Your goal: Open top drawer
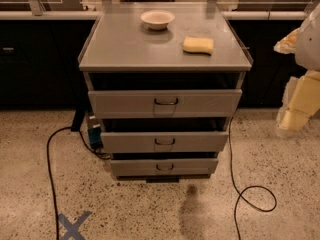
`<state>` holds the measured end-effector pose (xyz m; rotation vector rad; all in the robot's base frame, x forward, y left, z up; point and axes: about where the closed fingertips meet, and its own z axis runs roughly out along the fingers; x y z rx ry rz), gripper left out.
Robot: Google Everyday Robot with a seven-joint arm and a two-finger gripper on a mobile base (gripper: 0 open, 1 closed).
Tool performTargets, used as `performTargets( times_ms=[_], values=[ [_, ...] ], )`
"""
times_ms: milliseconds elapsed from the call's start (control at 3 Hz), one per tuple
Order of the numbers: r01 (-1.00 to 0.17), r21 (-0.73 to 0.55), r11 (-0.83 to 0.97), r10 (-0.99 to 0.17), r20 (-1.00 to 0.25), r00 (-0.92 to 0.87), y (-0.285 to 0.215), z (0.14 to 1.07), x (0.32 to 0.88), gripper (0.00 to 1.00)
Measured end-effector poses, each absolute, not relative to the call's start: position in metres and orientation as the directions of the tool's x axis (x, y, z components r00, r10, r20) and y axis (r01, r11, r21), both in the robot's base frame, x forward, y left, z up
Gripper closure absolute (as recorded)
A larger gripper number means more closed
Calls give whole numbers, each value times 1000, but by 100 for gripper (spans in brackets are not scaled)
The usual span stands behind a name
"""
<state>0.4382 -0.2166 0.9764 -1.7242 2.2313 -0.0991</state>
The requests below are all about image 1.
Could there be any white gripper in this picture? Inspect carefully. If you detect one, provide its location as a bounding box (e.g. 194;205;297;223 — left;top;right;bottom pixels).
274;4;320;137

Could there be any grey top drawer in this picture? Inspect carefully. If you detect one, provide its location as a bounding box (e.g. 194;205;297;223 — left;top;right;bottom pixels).
88;89;242;119

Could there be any grey drawer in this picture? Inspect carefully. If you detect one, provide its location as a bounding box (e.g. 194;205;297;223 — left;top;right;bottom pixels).
111;158;218;177
88;89;242;119
101;131;228;153

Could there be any grey drawer cabinet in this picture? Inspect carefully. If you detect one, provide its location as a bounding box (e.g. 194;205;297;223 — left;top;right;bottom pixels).
79;2;252;179

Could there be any grey middle drawer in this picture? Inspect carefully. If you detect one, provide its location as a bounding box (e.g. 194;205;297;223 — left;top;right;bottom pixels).
101;131;228;153

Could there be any grey bottom drawer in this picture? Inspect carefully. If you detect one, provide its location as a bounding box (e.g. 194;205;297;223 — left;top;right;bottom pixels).
111;158;218;177

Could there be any yellow sponge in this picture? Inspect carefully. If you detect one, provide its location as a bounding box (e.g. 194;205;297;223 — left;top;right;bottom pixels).
183;36;214;55

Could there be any white bowl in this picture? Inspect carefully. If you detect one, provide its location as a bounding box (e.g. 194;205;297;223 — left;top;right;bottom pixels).
140;10;175;30

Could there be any blue power box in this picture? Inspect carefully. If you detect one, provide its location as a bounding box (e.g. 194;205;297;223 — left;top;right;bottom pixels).
87;115;103;149

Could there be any dark lab counter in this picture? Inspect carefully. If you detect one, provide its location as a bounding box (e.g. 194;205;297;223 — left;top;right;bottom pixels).
0;20;306;110

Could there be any blue tape cross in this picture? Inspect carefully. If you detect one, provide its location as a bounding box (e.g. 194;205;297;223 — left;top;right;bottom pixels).
58;211;92;240

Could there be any black cable on right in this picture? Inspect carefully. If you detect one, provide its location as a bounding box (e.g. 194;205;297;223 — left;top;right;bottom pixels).
227;116;278;240

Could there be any black cable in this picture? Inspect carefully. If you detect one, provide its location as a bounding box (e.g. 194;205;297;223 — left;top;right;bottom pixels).
46;126;111;240
227;116;278;240

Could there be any black cable on left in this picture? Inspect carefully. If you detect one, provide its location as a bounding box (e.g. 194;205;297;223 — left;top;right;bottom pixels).
46;126;111;240

